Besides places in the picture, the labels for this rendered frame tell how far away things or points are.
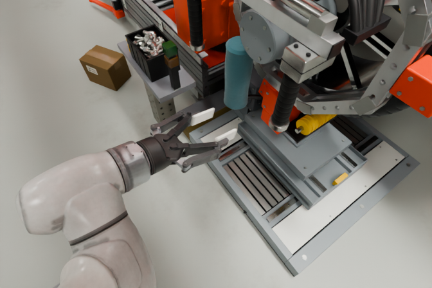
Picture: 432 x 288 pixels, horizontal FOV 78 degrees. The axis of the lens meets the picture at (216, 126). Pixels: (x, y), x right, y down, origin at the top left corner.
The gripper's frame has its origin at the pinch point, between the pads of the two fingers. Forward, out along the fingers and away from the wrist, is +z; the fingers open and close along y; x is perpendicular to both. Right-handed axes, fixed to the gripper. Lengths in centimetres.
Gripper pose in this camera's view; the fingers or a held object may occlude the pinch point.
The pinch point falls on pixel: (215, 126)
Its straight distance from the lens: 66.2
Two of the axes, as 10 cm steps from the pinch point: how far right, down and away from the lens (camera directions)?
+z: 7.4, -3.4, 5.8
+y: -6.4, -6.2, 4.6
